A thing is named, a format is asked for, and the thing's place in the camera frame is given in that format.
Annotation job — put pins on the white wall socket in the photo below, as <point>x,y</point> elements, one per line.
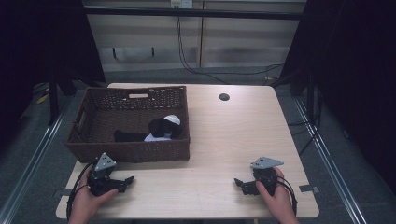
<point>181,3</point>

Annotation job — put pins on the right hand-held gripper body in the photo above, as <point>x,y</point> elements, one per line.
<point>266,177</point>

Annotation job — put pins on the black metal stand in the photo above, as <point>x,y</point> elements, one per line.
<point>53,102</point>

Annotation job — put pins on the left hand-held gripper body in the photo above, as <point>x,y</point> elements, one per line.
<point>101,182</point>

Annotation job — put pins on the black table grommet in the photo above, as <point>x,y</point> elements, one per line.
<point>224,96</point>

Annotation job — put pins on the black horizontal rail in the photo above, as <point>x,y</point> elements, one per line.
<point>193,13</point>

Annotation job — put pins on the yellow floor object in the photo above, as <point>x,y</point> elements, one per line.
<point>43,98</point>

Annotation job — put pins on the metal floor rail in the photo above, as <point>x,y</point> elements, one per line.
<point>330,161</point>
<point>34,155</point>

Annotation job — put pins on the black and white sock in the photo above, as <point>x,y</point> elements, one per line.
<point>163,126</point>
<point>130,136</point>

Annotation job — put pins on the brown wicker basket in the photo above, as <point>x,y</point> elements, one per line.
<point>102,124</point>

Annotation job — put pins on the person's right hand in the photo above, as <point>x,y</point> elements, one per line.
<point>278,203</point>

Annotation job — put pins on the grey tape strip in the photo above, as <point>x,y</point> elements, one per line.
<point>66,192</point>
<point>309,188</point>

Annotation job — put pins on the black curtain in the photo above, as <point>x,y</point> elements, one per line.
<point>37,46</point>
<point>351,77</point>

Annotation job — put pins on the person's left hand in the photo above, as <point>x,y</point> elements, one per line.
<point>85,203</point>

